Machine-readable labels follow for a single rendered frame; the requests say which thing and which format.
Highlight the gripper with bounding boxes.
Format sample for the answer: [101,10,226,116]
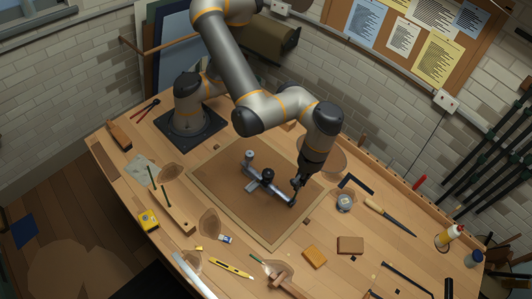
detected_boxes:
[289,162,324,194]

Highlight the brown cork block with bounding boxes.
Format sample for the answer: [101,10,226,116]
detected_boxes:
[336,235,365,256]

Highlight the wooden pencil rack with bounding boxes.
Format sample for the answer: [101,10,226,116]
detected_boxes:
[147,183,198,238]

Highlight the brown wooden sanding block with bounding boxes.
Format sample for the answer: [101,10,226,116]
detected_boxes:
[105,119,133,153]

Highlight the black bar clamp rack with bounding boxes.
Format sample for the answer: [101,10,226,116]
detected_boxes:
[434,84,532,222]

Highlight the black try square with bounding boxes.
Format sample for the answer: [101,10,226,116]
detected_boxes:
[337,172,375,196]

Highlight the brown drawing board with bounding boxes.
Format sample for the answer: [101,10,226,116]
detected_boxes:
[185,134,332,254]

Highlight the orange sanding sponge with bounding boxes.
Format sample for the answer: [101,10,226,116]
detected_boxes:
[301,244,328,270]

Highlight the wooden marking gauge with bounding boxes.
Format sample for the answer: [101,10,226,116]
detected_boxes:
[267,270,308,299]

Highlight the yellow utility knife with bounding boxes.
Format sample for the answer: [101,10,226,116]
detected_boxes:
[208,256,255,281]

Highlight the steel ruler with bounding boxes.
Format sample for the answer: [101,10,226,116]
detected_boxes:
[171,251,220,299]

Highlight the black flat bar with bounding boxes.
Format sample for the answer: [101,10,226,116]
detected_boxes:
[380,261,436,299]

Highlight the brown paper roll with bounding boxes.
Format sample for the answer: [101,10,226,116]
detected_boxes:
[239,13,302,68]

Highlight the yellow tape measure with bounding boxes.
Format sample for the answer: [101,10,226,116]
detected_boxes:
[137,209,161,233]

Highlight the yellow glue bottle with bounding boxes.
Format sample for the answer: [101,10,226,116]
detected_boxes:
[434,224,465,249]

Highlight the grey cloth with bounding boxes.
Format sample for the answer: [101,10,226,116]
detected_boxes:
[123,153,163,188]

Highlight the cork notice board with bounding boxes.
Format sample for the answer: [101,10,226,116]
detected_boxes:
[319,0,516,98]

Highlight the blue lidded jar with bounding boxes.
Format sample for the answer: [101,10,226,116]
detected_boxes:
[463,248,485,269]

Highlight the leaning sheet boards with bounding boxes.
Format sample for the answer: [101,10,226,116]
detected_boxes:
[133,0,211,101]

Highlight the dark brown wooden strip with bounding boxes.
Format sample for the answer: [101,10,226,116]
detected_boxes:
[90,140,122,183]

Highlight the wooden dowel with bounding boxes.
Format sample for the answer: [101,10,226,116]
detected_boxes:
[118,31,201,58]

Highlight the bin of wood offcuts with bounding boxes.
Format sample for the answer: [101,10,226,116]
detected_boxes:
[473,231,532,299]

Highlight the blue paper sheet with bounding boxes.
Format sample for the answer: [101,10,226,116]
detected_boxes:
[8,213,40,251]

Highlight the window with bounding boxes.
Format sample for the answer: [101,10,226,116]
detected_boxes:
[0,0,80,42]

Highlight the yellow handled chisel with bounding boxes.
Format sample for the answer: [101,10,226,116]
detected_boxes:
[364,198,418,239]

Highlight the black square base plate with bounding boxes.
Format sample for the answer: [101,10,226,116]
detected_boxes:
[153,103,229,155]

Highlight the white wall socket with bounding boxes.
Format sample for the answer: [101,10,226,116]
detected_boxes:
[269,0,291,18]
[432,88,461,116]

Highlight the red handled pincers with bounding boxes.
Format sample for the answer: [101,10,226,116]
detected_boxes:
[129,98,162,125]

